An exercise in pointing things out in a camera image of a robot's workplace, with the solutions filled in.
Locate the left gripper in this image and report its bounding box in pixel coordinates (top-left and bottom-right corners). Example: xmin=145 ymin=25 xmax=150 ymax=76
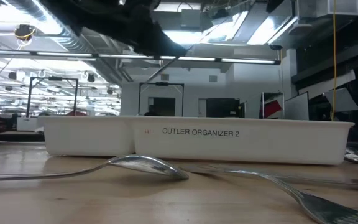
xmin=126 ymin=6 xmax=188 ymax=58

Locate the white cutlery organizer tray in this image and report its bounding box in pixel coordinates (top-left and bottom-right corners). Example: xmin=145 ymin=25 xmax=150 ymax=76
xmin=37 ymin=115 xmax=356 ymax=166

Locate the silver fork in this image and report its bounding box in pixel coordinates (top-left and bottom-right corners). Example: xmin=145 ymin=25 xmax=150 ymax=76
xmin=178 ymin=164 xmax=358 ymax=224
xmin=343 ymin=154 xmax=358 ymax=166

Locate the gray ceiling box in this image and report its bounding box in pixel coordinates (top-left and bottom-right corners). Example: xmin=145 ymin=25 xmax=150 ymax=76
xmin=180 ymin=8 xmax=202 ymax=29

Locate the black screen panel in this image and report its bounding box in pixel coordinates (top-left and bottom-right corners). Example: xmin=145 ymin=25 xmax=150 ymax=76
xmin=147 ymin=96 xmax=177 ymax=117

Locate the linear ceiling light fixture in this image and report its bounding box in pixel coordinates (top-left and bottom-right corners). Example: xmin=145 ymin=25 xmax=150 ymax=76
xmin=0 ymin=48 xmax=282 ymax=66

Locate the black cabinet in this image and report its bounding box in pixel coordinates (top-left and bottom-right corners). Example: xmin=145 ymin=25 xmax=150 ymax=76
xmin=206 ymin=97 xmax=241 ymax=119

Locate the red panel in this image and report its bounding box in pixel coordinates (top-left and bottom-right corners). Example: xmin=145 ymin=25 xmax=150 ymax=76
xmin=263 ymin=99 xmax=283 ymax=119

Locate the white box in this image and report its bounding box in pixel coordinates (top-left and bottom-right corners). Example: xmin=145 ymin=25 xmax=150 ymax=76
xmin=16 ymin=115 xmax=40 ymax=132

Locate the gray board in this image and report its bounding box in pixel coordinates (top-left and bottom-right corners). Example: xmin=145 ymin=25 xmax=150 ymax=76
xmin=283 ymin=91 xmax=310 ymax=121

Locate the white slanted beam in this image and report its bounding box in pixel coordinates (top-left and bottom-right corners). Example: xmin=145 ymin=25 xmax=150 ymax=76
xmin=297 ymin=69 xmax=357 ymax=96

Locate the white ceiling unit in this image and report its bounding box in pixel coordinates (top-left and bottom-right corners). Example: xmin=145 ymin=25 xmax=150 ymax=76
xmin=296 ymin=0 xmax=358 ymax=18

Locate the gray tilted panel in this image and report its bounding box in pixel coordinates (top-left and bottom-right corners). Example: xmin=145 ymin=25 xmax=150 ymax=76
xmin=323 ymin=86 xmax=358 ymax=113

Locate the black metal frame stand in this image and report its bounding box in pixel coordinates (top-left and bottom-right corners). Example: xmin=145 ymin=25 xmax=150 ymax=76
xmin=25 ymin=76 xmax=80 ymax=117
xmin=137 ymin=82 xmax=186 ymax=118

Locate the silver spiral duct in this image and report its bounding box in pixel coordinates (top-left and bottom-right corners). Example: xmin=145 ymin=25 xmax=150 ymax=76
xmin=3 ymin=0 xmax=85 ymax=54

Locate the round black ceiling camera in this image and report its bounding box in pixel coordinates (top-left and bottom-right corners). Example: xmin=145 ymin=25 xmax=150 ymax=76
xmin=13 ymin=24 xmax=37 ymax=43

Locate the yellow hanging cable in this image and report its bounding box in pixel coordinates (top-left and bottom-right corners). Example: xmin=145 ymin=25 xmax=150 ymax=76
xmin=329 ymin=0 xmax=338 ymax=122

